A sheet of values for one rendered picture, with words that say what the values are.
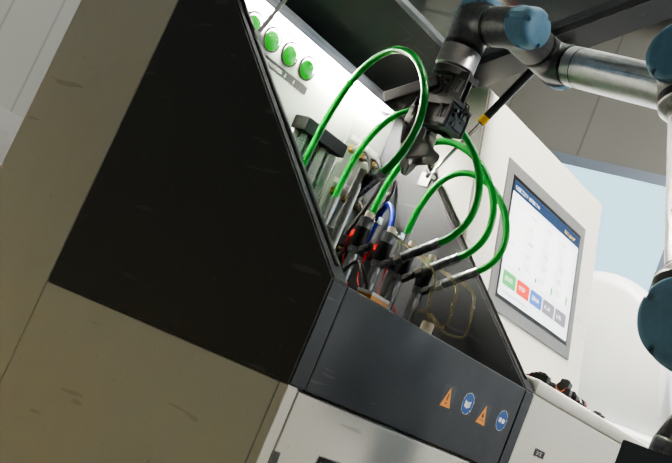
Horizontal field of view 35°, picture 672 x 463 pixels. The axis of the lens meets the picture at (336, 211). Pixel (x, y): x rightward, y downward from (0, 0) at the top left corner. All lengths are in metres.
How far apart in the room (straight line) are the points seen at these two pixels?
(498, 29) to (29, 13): 2.52
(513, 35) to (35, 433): 1.04
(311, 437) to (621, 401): 2.00
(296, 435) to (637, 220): 3.17
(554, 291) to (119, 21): 1.24
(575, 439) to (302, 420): 0.90
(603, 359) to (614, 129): 1.54
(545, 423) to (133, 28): 1.09
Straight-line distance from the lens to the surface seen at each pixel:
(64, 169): 1.97
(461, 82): 1.94
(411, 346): 1.68
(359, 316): 1.55
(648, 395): 3.43
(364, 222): 1.92
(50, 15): 4.20
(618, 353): 3.47
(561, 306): 2.68
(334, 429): 1.59
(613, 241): 4.54
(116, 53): 2.02
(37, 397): 1.82
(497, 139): 2.39
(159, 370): 1.64
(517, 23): 1.90
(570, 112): 4.85
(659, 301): 1.47
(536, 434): 2.13
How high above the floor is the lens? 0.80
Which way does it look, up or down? 9 degrees up
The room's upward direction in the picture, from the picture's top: 23 degrees clockwise
